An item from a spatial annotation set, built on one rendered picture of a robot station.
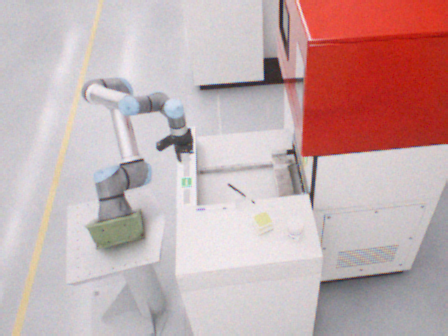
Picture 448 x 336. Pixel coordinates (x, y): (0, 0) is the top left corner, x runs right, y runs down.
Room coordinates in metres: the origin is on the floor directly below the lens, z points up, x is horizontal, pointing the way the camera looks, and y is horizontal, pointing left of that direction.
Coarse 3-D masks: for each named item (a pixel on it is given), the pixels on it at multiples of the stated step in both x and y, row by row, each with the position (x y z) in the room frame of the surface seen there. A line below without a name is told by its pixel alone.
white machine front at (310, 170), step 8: (288, 104) 2.04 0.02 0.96; (288, 112) 2.04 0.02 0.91; (288, 120) 2.02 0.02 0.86; (312, 160) 1.39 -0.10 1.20; (312, 168) 1.39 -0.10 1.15; (312, 176) 1.39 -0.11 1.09; (312, 184) 1.39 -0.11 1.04; (312, 192) 1.39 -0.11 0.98; (312, 200) 1.39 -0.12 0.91; (312, 208) 1.39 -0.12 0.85
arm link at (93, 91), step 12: (84, 84) 1.65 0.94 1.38; (96, 84) 1.63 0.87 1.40; (84, 96) 1.58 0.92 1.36; (96, 96) 1.55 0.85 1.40; (108, 96) 1.50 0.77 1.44; (120, 96) 1.47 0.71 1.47; (132, 96) 1.45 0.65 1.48; (144, 96) 1.47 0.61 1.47; (120, 108) 1.40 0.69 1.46; (132, 108) 1.38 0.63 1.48; (144, 108) 1.42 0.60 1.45
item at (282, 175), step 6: (276, 168) 1.62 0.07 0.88; (282, 168) 1.62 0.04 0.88; (288, 168) 1.62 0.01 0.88; (276, 174) 1.58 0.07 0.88; (282, 174) 1.58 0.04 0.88; (288, 174) 1.58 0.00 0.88; (276, 180) 1.54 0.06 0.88; (282, 180) 1.54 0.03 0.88; (288, 180) 1.54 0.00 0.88; (282, 186) 1.50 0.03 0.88; (288, 186) 1.50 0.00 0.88; (282, 192) 1.46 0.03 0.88; (288, 192) 1.46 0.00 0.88
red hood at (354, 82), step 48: (288, 0) 1.82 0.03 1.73; (336, 0) 1.67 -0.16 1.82; (384, 0) 1.69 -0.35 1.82; (432, 0) 1.70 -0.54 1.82; (288, 48) 1.78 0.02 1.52; (336, 48) 1.40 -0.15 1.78; (384, 48) 1.43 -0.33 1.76; (432, 48) 1.47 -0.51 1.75; (288, 96) 1.75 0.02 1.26; (336, 96) 1.41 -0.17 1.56; (384, 96) 1.44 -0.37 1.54; (432, 96) 1.48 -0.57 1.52; (336, 144) 1.41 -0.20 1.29; (384, 144) 1.45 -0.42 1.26; (432, 144) 1.49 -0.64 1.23
